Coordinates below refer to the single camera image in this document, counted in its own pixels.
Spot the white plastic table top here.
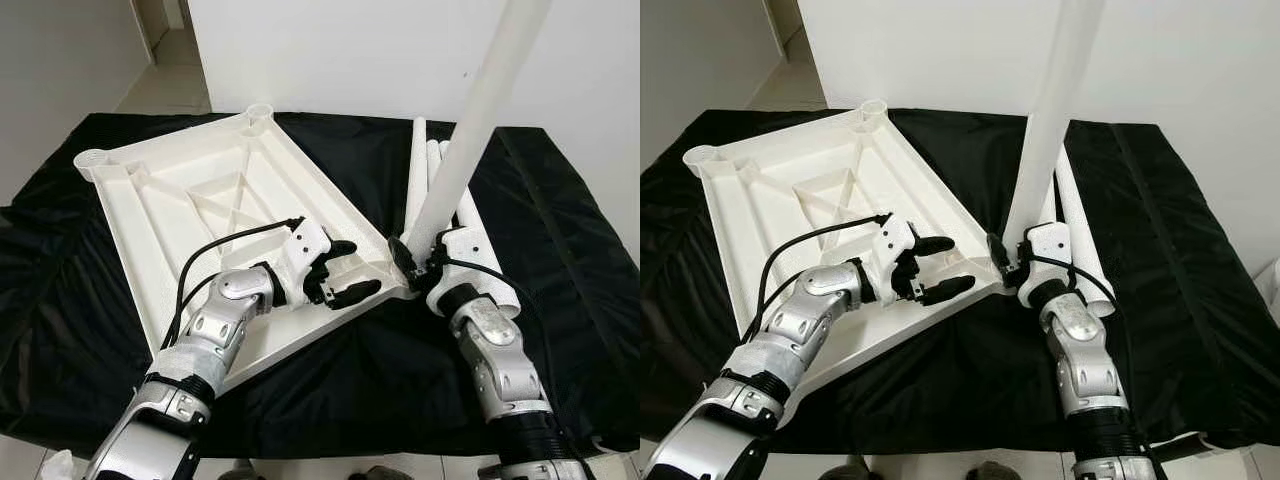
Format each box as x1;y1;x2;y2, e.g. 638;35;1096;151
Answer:
73;103;416;396
683;98;1006;401

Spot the black cloth table cover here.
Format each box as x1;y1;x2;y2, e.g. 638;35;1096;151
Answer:
640;107;1280;451
0;110;641;456

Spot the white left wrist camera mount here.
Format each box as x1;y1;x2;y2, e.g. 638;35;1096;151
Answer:
280;220;333;301
868;215;919;301

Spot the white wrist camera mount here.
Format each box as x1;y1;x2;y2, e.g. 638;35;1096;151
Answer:
422;227;493;317
280;220;333;301
868;215;919;301
1018;222;1079;306

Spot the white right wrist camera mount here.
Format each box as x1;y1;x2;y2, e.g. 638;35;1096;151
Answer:
1018;222;1079;306
422;227;493;317

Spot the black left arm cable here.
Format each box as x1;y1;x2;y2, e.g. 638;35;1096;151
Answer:
750;212;893;346
160;216;304;351

